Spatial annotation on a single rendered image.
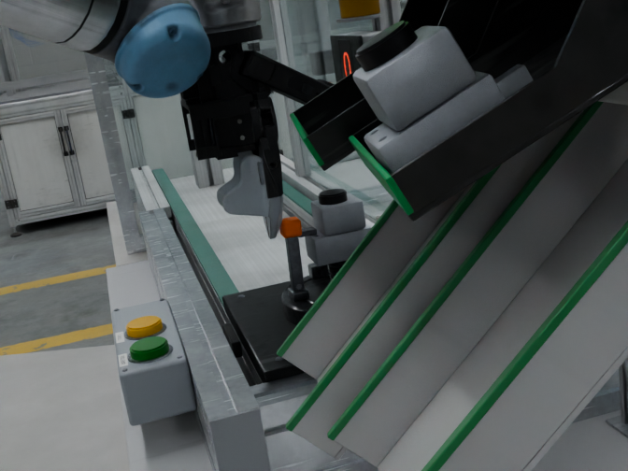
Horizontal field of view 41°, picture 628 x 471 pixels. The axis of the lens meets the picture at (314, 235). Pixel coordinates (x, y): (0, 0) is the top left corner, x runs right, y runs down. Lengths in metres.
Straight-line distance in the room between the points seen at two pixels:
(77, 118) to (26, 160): 0.45
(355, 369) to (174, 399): 0.36
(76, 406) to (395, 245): 0.54
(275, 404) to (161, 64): 0.30
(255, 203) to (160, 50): 0.24
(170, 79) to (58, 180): 5.48
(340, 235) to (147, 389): 0.25
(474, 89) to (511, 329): 0.18
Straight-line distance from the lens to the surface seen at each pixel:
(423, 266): 0.55
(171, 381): 0.89
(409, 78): 0.40
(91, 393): 1.11
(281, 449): 0.77
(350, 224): 0.87
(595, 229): 0.53
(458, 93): 0.41
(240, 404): 0.76
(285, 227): 0.87
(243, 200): 0.84
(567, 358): 0.43
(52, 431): 1.04
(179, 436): 0.95
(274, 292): 0.99
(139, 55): 0.66
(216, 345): 0.90
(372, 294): 0.69
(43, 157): 6.13
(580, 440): 0.85
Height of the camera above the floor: 1.29
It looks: 16 degrees down
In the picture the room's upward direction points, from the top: 9 degrees counter-clockwise
